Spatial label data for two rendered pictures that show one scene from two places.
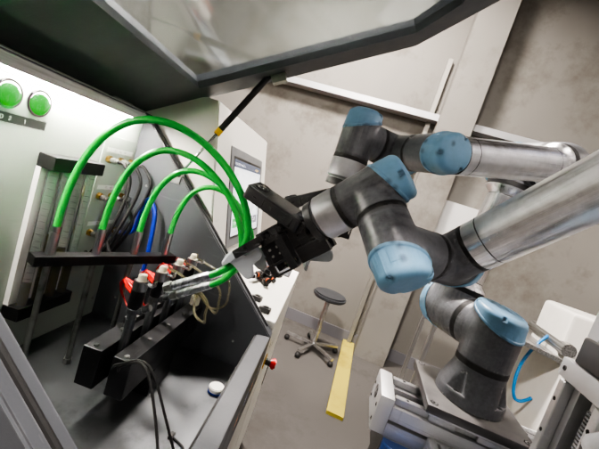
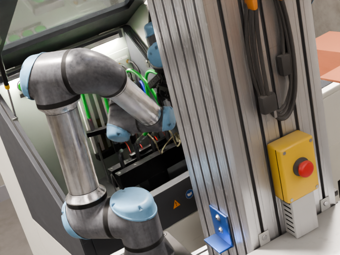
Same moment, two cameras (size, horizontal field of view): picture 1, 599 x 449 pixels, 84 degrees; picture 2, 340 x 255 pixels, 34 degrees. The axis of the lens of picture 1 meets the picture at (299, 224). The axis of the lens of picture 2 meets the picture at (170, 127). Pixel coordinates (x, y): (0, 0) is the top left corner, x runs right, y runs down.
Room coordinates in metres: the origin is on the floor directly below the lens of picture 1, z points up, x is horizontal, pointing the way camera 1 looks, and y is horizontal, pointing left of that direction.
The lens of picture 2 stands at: (-0.35, -1.59, 2.02)
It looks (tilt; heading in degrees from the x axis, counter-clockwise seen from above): 24 degrees down; 56
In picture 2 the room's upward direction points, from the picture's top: 14 degrees counter-clockwise
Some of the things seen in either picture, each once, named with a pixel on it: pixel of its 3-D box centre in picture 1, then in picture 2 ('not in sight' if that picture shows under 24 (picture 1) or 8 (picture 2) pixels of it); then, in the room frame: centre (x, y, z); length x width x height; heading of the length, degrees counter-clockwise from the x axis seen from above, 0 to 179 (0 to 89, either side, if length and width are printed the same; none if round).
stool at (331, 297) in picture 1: (318, 321); not in sight; (2.96, -0.44, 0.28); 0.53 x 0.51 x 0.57; 167
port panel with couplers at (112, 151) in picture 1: (113, 195); (125, 85); (0.89, 0.50, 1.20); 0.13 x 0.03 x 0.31; 176
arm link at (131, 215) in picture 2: not in sight; (134, 215); (0.27, -0.41, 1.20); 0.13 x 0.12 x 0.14; 123
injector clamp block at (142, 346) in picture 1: (147, 348); (151, 169); (0.75, 0.25, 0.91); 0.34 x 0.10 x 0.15; 176
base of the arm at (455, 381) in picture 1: (475, 379); not in sight; (0.76, -0.51, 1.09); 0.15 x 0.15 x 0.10
